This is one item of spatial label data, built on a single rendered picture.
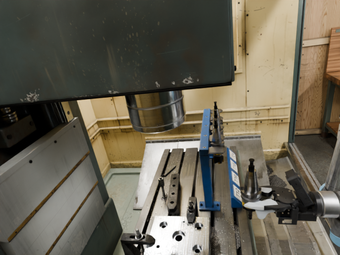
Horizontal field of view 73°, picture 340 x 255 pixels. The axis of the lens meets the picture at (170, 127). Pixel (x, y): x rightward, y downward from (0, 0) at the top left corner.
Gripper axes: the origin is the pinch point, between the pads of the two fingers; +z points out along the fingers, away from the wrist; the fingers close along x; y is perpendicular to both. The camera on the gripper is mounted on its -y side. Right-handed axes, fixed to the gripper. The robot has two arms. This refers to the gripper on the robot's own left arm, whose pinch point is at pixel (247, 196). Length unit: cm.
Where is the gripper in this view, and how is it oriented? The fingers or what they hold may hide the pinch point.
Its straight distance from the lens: 78.5
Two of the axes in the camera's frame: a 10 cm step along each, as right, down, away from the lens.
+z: -9.8, 0.4, 1.9
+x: 1.6, -3.8, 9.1
